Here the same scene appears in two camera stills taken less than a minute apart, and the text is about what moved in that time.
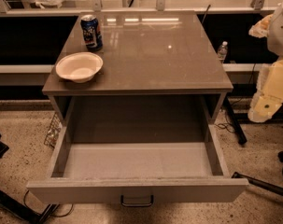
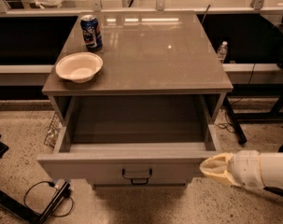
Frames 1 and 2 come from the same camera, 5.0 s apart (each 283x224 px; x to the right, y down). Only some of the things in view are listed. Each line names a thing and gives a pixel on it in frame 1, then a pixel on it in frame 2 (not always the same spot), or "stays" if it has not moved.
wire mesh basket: x=53 y=133 stays
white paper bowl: x=79 y=67 stays
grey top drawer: x=137 y=174 → x=133 y=139
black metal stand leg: x=241 y=135 stays
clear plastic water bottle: x=222 y=51 stays
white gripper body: x=280 y=32 → x=246 y=169
